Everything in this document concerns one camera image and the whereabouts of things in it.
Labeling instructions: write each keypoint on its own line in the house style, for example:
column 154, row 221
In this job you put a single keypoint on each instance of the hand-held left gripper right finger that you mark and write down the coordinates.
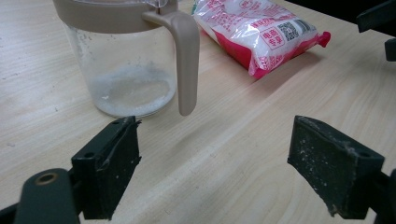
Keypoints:
column 333, row 168

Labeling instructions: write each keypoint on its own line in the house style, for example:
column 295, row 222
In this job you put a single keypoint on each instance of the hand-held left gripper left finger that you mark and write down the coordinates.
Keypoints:
column 106, row 174

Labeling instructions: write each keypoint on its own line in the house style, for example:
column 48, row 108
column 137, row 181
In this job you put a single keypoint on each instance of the pink and white sugar bag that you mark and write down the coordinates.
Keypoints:
column 249, row 34

